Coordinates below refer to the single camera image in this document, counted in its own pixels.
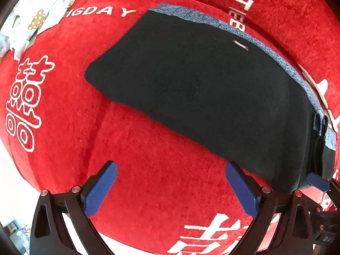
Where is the black pants grey waistband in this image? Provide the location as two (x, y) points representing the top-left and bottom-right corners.
(85, 3), (336, 192)

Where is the red blanket white lettering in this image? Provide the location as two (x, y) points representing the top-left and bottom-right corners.
(1, 0), (339, 254)

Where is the white floral patterned cloth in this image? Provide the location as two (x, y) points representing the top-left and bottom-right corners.
(1, 0), (75, 61)

